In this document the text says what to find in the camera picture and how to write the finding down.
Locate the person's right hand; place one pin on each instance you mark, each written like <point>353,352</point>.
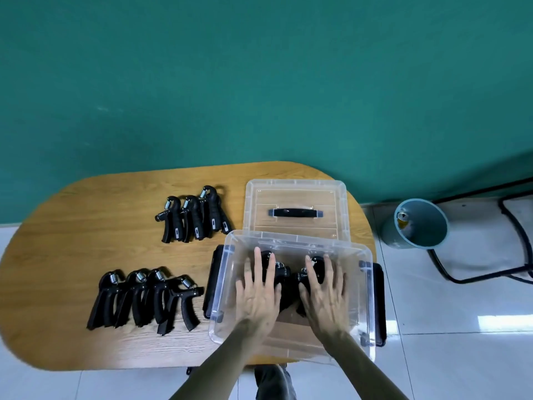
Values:
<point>327,304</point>

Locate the black metal chair frame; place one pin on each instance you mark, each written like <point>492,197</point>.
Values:
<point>514,222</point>

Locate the person's grey trousers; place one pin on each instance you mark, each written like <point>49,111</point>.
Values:
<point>272,383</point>

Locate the black hand grip strengthener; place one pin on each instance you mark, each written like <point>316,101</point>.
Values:
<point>171,220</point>
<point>158,293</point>
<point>285,283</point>
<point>318,264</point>
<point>181,299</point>
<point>193,218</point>
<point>214,208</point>
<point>104,297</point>
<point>135,297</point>

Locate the person's right forearm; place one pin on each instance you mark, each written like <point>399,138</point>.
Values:
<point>362,366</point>

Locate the clear plastic box lid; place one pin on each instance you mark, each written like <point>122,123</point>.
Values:
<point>295,193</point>

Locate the teal plastic bin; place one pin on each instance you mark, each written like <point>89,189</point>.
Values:
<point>416,224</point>

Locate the person's right middle finger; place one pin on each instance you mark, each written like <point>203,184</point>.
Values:
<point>329,270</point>

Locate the person's left hand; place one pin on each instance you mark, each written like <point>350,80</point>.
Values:
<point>256,302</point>

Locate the person's left middle finger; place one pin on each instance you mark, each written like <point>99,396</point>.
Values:
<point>259,268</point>

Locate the clear plastic storage box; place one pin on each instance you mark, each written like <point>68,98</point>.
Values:
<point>291,241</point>

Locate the person's left little finger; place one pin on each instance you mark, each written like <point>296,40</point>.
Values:
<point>240,291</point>

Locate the person's left forearm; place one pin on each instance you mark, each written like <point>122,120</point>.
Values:
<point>220,362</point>

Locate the black flat case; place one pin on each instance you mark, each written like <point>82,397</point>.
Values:
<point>212,283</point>

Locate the metal drink can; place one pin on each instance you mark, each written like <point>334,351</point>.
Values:
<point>402,216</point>

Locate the person's left thumb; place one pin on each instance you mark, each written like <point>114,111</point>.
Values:
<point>278,297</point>

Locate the person's right thumb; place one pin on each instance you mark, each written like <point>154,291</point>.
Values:
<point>304,295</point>

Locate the person's right little finger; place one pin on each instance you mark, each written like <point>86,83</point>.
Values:
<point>345,287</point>

